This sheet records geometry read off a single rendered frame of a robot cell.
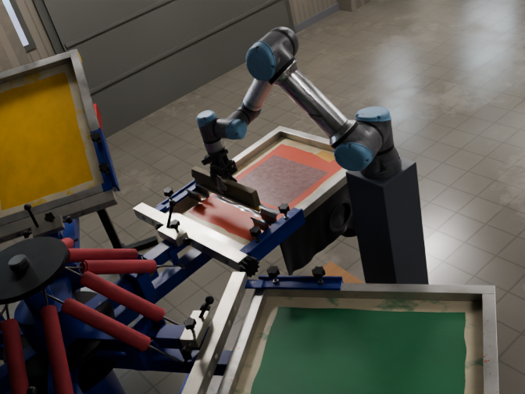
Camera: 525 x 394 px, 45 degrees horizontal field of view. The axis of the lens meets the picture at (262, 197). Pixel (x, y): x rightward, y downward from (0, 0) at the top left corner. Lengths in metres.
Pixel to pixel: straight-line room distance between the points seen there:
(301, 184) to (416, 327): 0.96
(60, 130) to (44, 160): 0.16
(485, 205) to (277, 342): 2.26
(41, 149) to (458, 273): 2.23
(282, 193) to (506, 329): 1.32
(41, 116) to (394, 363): 1.96
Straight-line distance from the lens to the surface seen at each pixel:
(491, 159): 4.49
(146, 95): 6.12
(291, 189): 2.73
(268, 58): 2.03
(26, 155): 3.03
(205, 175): 2.64
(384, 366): 1.96
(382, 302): 2.13
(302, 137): 3.02
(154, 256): 2.45
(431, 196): 4.17
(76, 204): 2.73
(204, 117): 2.39
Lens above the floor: 2.46
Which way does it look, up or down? 34 degrees down
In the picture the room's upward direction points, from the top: 15 degrees counter-clockwise
